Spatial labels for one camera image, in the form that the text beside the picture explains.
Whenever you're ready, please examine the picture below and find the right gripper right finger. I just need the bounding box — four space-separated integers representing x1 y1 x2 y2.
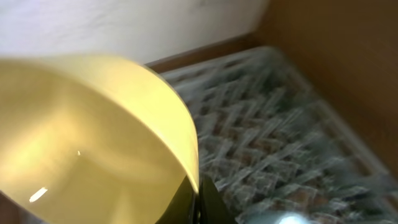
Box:
198 175 238 224

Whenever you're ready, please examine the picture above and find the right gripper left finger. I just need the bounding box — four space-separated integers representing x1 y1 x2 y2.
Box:
156 177 196 224

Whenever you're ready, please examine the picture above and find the yellow bowl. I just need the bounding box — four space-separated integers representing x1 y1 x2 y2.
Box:
1 55 199 223

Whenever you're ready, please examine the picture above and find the blue cup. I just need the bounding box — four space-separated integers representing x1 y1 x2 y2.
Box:
246 211 311 224

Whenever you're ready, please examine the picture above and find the grey dishwasher rack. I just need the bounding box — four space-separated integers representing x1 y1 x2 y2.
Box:
163 47 397 223

